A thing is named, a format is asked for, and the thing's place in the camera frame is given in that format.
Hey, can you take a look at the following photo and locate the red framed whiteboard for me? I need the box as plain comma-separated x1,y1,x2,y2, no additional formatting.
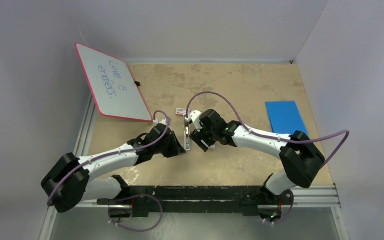
74,42,153,122

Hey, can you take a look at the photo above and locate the aluminium frame rail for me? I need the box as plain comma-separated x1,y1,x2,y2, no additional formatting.
47,185,342,209

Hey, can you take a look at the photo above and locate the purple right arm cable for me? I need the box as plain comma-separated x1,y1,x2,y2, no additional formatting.
185,91,351,170

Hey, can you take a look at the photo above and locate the blue notebook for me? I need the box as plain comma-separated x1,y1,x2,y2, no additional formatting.
265,101,308,135

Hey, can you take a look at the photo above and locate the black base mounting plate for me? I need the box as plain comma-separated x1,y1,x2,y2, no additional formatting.
97,185,293,218

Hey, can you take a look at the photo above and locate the white stapler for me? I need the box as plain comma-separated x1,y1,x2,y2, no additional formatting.
183,121,191,151

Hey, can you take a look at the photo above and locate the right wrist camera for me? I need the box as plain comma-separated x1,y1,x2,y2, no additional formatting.
183,110,202,132

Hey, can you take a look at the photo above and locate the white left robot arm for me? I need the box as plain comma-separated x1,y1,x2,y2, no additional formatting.
40,123,187,213

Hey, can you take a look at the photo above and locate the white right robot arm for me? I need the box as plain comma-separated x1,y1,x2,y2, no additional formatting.
184,109,325,204

